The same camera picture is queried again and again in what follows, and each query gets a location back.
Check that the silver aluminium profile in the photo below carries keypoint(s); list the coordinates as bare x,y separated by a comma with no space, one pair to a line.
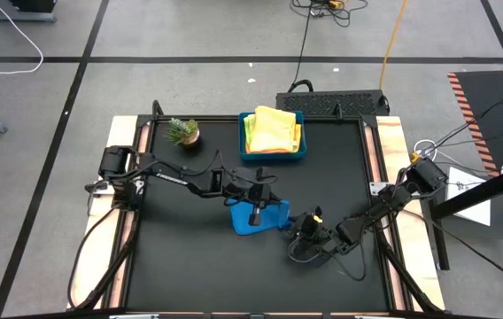
134,316
380,317

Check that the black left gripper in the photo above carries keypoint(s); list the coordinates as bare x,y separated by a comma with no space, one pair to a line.
251,192

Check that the black metal stand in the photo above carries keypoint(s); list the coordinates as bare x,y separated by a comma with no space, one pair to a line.
477,193

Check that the blue microfiber towel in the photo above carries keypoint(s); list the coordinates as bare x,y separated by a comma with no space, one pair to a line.
240,221

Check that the grey desk base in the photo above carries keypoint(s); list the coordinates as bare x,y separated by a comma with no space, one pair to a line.
12,17

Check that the black aluminium table frame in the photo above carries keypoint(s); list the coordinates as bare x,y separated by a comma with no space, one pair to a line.
216,118

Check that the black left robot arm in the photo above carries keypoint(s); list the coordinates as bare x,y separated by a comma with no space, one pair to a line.
172,177

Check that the yellow tape tag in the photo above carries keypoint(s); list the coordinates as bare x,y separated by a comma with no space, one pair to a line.
318,219

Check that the white paper sheet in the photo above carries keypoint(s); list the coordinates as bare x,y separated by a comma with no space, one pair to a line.
468,208

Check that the black perforated computer case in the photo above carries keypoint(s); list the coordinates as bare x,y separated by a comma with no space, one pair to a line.
331,104

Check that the black hazard-striped floor mat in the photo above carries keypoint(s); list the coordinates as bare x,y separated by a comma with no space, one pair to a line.
486,97

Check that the small potted plant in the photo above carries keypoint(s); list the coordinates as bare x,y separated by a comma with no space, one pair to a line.
185,132

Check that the teal plastic bin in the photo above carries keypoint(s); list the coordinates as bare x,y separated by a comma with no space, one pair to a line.
273,157

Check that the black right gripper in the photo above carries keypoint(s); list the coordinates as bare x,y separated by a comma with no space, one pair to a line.
311,239

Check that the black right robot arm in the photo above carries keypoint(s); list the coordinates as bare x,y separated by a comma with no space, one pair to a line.
384,206

